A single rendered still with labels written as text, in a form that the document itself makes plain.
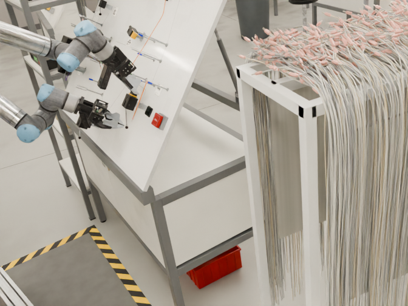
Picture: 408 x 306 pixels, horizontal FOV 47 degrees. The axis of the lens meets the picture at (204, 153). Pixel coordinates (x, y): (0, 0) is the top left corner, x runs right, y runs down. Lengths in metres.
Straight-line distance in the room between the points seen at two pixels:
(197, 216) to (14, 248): 1.61
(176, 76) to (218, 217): 0.68
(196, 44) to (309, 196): 0.90
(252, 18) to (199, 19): 4.47
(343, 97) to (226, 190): 1.14
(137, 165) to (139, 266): 1.04
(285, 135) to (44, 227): 2.31
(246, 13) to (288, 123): 4.94
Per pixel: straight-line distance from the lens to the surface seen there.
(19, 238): 3.47
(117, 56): 1.92
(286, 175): 1.57
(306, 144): 1.10
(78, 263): 3.05
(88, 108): 1.97
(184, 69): 1.88
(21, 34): 1.87
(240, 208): 2.23
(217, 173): 2.05
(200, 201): 2.07
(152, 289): 2.73
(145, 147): 1.95
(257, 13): 6.36
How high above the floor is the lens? 1.89
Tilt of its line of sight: 29 degrees down
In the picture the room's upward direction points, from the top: 9 degrees counter-clockwise
